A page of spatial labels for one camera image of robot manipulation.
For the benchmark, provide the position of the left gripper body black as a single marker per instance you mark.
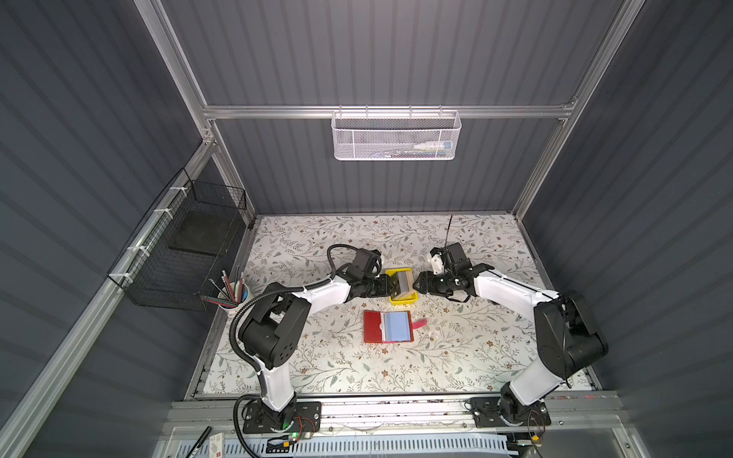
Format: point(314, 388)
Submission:
point(381, 286)

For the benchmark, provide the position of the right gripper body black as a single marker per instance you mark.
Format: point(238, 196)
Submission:
point(431, 283)

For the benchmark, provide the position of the yellow plastic card tray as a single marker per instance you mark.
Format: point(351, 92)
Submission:
point(391, 284)

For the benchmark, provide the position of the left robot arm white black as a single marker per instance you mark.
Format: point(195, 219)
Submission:
point(265, 333)

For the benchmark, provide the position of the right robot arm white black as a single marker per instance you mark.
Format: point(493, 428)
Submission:
point(567, 335)

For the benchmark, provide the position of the stack of cards in tray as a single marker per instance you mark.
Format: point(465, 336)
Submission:
point(403, 285)

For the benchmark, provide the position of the floral table mat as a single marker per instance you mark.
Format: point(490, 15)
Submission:
point(464, 347)

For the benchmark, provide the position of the white pen cup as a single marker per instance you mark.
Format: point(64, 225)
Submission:
point(237, 300)

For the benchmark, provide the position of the white tube in basket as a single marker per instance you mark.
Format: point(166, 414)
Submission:
point(442, 147)

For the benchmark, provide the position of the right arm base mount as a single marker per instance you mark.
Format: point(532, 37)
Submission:
point(493, 411)

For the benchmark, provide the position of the white wire mesh basket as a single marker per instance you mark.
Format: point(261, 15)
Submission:
point(368, 137)

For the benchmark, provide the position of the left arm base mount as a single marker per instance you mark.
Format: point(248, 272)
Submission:
point(297, 417)

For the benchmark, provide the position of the black wire mesh basket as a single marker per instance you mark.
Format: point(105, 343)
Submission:
point(185, 248)

